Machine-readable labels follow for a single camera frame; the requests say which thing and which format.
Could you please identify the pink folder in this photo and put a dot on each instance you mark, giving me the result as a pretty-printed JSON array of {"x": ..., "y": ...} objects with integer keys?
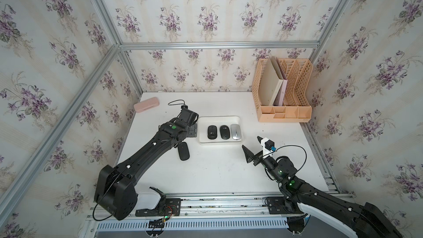
[{"x": 279, "y": 100}]

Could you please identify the pink pencil case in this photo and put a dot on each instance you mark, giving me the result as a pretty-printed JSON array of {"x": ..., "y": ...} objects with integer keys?
[{"x": 146, "y": 105}]

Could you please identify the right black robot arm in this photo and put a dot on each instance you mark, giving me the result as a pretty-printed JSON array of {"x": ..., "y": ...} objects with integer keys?
[{"x": 352, "y": 219}]

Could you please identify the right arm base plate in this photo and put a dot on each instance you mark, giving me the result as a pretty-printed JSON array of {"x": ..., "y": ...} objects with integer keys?
[{"x": 279, "y": 205}]

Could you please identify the orange plastic file organizer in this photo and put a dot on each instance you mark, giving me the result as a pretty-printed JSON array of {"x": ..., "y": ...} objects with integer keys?
[{"x": 295, "y": 107}]

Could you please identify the black mouse with logo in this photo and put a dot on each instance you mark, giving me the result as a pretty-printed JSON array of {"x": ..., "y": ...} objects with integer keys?
[{"x": 212, "y": 132}]

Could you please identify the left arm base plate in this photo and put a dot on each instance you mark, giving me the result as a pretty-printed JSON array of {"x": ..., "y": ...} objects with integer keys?
[{"x": 153, "y": 202}]

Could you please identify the silver mouse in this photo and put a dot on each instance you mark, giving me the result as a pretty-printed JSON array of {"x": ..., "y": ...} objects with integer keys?
[{"x": 236, "y": 132}]

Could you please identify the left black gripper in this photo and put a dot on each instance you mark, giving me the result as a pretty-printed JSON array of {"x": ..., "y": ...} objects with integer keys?
[{"x": 193, "y": 130}]

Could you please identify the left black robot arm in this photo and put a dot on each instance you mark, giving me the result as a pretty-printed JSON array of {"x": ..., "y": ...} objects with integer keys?
[{"x": 115, "y": 189}]

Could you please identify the aluminium front rail frame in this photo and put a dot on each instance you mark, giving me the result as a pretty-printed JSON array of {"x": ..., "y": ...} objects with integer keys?
[{"x": 215, "y": 213}]

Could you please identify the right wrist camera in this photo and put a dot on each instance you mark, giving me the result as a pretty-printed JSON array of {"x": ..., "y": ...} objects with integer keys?
[{"x": 268, "y": 147}]

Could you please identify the black oval mouse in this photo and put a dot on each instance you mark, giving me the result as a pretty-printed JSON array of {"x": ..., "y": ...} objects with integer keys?
[{"x": 224, "y": 132}]

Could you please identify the white plastic storage tray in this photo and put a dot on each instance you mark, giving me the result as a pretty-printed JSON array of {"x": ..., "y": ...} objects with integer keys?
[{"x": 205, "y": 122}]

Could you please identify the beige folder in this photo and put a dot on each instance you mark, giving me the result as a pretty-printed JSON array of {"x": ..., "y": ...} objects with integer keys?
[{"x": 269, "y": 84}]

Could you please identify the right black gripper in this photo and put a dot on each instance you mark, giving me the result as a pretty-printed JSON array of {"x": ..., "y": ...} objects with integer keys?
[{"x": 259, "y": 158}]

